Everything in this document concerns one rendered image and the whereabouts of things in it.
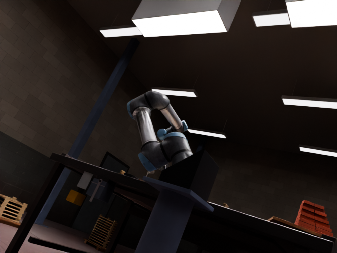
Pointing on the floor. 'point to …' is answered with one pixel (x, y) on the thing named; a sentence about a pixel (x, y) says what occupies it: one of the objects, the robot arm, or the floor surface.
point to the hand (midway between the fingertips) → (154, 177)
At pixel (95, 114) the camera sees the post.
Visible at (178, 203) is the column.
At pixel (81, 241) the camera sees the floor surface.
